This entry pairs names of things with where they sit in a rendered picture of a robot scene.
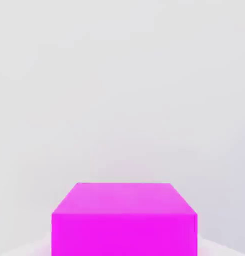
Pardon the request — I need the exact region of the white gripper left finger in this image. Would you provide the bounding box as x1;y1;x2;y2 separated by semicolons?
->
3;231;53;256

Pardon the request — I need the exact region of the small magenta cube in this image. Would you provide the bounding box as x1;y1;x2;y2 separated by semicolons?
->
51;182;199;256

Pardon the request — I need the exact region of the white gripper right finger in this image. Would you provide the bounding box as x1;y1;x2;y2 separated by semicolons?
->
197;234;245;256

